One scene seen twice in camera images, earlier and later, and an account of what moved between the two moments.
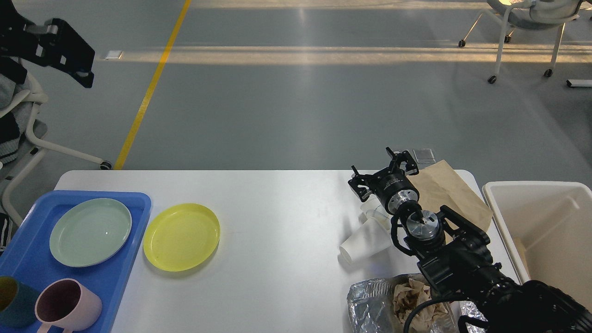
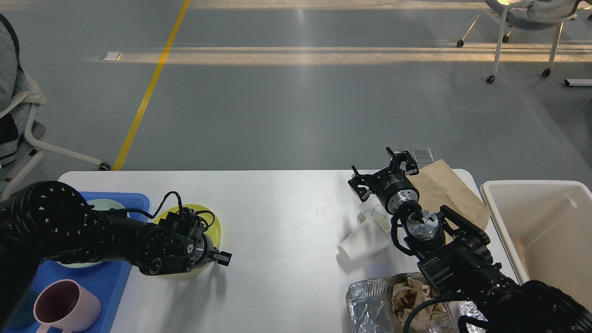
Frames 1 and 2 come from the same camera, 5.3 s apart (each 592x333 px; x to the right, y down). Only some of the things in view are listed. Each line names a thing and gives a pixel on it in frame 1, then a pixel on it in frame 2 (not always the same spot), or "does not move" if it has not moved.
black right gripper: x=391 y=186 does not move
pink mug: x=66 y=302 does not move
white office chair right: x=533 y=15 does not move
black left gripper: x=52 y=43 -> x=204 y=251
